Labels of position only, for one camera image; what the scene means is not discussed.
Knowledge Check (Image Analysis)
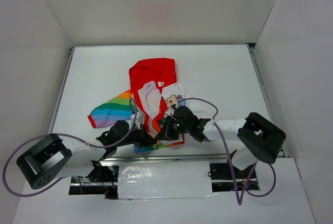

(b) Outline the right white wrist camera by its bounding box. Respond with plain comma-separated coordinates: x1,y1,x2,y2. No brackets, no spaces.
168,101,180,111

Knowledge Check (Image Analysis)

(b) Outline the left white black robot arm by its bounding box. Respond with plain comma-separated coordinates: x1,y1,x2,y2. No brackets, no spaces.
16,120,157,190

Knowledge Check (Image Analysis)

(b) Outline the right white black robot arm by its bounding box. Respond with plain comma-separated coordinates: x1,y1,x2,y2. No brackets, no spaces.
155,106,286,178

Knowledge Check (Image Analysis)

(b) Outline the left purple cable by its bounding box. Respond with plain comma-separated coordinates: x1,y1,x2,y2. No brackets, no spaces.
2,97,138,198

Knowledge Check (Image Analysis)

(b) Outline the purple cable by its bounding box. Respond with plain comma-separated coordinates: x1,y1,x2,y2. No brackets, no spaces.
2,97,138,198
176,97,276,206

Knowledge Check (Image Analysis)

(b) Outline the white foil-taped panel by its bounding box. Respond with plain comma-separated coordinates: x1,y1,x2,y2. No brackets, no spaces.
118,161,213,200

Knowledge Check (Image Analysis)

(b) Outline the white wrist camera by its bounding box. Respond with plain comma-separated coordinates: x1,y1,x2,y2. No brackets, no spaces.
168,101,180,111
130,111,145,127

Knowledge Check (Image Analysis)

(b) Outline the aluminium table frame rail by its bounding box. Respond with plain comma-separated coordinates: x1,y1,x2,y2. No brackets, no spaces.
246,43,290,158

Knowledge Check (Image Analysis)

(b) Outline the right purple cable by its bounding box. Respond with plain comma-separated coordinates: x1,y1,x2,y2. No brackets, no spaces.
176,97,276,206

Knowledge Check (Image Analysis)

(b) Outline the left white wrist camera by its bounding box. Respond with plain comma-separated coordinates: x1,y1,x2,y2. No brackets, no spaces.
130,111,145,127

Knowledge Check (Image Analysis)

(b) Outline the rainbow hooded kids jacket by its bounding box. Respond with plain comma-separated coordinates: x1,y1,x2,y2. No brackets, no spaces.
88,58,190,152

